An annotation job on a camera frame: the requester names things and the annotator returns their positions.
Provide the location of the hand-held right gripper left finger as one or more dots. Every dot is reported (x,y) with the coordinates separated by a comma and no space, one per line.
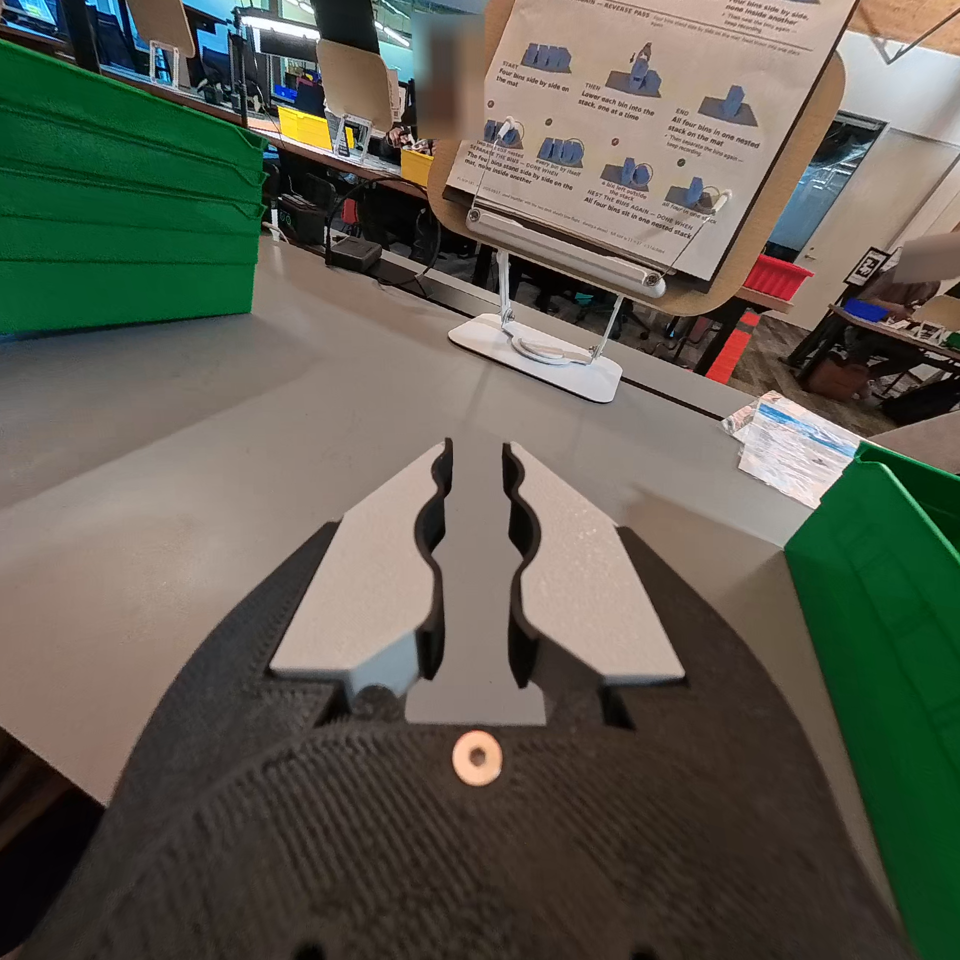
(360,585)

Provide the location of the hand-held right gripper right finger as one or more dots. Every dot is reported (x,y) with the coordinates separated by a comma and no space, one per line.
(600,585)

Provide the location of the green plastic bin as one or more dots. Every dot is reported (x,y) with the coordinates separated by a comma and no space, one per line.
(112,109)
(112,292)
(885,637)
(112,159)

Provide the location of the grey desk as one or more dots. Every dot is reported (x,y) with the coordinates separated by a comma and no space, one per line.
(225,487)

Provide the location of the white stand with wooden board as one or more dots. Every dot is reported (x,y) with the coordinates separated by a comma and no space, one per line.
(570,379)

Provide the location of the clear plastic bag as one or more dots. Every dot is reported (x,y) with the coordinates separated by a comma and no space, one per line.
(795,450)

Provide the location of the black power adapter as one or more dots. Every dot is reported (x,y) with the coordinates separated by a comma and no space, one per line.
(356,253)

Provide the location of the red plastic bin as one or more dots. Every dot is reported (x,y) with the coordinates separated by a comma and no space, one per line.
(776,274)

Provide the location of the blue plastic bin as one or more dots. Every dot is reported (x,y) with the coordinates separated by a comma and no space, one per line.
(870,308)

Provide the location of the black and white marker sign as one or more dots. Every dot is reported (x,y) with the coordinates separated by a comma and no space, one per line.
(870,266)

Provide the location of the background wooden table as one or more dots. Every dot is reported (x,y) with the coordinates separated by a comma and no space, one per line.
(360,166)

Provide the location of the yellow plastic bin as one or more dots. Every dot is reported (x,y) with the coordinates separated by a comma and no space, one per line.
(416,166)
(304,127)

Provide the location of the printed instruction sheet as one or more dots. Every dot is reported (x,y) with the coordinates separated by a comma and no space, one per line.
(637,142)

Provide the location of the wooden board on small stand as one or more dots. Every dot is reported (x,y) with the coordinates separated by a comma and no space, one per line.
(356,82)
(161,30)

